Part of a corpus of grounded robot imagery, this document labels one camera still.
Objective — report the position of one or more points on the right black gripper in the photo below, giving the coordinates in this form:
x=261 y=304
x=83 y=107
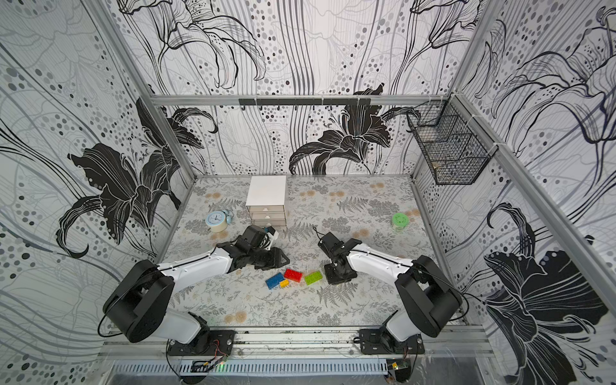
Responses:
x=338 y=272

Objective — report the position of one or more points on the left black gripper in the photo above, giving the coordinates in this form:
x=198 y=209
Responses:
x=276 y=260

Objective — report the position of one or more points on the blue lego brick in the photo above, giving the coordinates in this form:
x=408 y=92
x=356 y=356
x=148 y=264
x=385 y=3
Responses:
x=274 y=281

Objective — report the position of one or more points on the green lego brick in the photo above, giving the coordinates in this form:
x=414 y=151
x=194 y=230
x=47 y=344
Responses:
x=313 y=277

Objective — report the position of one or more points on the red lego brick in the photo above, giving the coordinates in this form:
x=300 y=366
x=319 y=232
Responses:
x=293 y=275

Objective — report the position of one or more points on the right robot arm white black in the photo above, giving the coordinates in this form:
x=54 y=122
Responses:
x=429 y=299

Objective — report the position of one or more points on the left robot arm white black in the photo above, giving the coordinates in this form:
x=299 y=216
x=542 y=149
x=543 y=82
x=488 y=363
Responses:
x=139 y=306

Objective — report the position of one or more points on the small blue alarm clock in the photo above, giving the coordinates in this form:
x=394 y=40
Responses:
x=219 y=220

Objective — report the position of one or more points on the white drawer cabinet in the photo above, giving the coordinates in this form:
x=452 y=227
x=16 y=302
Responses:
x=266 y=201

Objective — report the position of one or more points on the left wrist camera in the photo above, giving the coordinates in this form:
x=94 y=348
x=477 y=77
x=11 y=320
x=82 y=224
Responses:
x=261 y=238

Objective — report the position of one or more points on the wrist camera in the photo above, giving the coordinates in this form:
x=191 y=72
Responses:
x=331 y=245
x=261 y=238

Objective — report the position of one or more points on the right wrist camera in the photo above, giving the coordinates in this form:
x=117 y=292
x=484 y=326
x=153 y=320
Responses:
x=331 y=245

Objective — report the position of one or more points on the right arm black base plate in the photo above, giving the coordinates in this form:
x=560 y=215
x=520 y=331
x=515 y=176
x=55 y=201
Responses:
x=381 y=342

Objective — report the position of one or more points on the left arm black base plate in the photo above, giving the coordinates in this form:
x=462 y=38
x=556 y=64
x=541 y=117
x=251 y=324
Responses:
x=216 y=343

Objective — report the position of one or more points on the white slotted cable duct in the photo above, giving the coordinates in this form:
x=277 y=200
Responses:
x=257 y=367

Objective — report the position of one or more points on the aluminium front rail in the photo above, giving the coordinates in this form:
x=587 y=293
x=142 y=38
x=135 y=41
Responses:
x=311 y=343

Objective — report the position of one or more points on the black wall hook bar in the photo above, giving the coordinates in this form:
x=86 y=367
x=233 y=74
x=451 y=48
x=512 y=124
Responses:
x=310 y=101

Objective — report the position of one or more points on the black wire basket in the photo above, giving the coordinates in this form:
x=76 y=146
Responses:
x=447 y=134

